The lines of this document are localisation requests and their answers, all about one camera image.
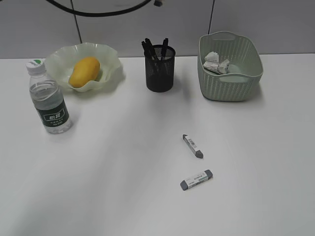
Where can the white grey eraser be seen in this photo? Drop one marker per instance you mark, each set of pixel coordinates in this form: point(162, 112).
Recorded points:
point(196, 180)
point(193, 147)

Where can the black marker pen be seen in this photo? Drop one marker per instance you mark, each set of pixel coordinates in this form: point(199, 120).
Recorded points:
point(151, 49)
point(164, 49)
point(146, 51)

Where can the white waste paper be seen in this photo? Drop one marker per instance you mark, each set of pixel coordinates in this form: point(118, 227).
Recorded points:
point(213, 64)

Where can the yellow mango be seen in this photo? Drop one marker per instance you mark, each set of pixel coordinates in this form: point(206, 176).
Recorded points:
point(85, 70)

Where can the clear water bottle green label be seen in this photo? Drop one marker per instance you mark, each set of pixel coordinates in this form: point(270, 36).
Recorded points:
point(47, 98)

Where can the black mesh pen holder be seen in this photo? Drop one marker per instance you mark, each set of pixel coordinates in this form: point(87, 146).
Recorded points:
point(160, 73)

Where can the pale green woven plastic basket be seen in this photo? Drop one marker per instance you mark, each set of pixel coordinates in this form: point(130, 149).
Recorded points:
point(242, 64)

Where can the pale green wavy glass plate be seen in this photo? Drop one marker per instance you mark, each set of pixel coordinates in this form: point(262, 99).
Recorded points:
point(60, 65)

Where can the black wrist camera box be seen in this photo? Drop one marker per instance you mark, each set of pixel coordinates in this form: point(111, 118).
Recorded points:
point(158, 3)

